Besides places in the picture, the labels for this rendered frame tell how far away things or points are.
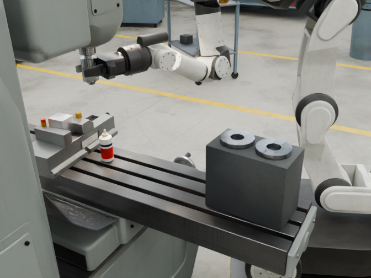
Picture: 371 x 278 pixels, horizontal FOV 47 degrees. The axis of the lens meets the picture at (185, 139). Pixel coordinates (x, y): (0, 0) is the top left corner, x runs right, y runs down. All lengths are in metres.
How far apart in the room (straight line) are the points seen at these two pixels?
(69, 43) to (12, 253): 0.47
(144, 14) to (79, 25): 6.30
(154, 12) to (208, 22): 5.79
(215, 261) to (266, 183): 1.34
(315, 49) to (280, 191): 0.55
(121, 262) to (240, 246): 0.44
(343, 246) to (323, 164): 0.30
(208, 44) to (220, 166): 0.57
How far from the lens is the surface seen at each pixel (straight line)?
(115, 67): 1.24
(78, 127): 1.44
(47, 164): 1.35
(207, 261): 2.35
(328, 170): 1.65
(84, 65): 1.25
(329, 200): 1.67
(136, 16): 7.38
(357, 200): 1.69
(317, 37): 1.42
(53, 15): 0.99
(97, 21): 1.13
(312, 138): 1.52
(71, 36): 1.03
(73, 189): 1.37
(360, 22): 5.76
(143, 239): 1.47
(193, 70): 1.45
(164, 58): 1.32
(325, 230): 1.71
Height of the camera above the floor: 1.61
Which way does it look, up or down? 27 degrees down
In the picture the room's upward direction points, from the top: 1 degrees counter-clockwise
